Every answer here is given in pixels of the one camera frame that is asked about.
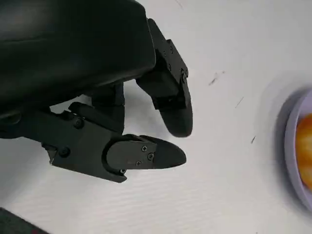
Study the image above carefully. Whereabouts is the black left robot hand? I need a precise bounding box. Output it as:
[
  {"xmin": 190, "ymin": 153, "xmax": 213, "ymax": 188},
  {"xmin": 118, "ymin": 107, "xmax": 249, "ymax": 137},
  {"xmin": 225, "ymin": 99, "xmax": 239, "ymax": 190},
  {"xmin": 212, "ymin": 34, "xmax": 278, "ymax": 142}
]
[{"xmin": 0, "ymin": 0, "xmax": 193, "ymax": 184}]

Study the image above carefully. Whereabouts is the orange and white bread roll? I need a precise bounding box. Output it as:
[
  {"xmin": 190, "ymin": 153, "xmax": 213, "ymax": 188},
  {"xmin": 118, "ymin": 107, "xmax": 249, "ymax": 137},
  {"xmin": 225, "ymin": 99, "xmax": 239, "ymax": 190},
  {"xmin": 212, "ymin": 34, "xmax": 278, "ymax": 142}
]
[{"xmin": 294, "ymin": 117, "xmax": 312, "ymax": 191}]

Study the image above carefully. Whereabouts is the lilac plate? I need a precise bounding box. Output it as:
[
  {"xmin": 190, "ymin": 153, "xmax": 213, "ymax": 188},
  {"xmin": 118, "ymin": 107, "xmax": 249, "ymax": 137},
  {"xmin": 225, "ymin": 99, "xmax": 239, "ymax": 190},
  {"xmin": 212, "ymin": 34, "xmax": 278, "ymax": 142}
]
[{"xmin": 284, "ymin": 89, "xmax": 312, "ymax": 210}]

